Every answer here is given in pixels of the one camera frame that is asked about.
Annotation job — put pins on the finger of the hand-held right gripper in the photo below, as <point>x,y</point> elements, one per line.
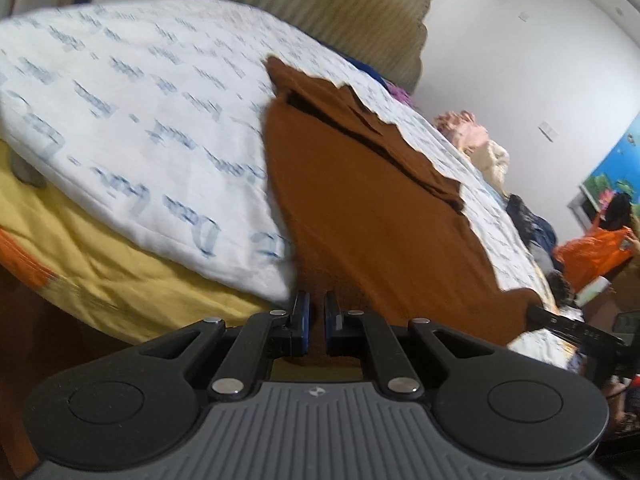
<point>570,322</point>

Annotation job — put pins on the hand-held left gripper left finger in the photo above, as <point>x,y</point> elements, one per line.
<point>302,322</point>

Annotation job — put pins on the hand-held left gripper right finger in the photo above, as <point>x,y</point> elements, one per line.
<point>331,322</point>

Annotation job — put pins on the brown knit sweater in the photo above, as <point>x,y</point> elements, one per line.
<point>375,240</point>

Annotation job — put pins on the cream clothes pile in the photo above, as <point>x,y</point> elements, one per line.
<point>492,162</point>

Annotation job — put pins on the pink clothes pile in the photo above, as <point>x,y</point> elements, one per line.
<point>462,127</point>

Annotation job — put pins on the dark cloth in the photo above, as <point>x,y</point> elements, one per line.
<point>532,227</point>

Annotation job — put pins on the yellow bed sheet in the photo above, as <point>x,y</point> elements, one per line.
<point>100,270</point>

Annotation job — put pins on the purple cloth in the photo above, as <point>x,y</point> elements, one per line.
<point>400,93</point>

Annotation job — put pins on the blue cloth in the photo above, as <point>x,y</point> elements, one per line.
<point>367,67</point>

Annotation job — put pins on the white script-printed blanket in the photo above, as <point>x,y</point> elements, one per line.
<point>125,110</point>

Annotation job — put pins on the olive padded headboard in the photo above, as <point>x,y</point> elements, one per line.
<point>350,5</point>

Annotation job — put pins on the blue wall poster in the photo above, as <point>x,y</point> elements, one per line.
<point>617,160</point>

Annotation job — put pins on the white wall switch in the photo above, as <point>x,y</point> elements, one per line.
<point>547,130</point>

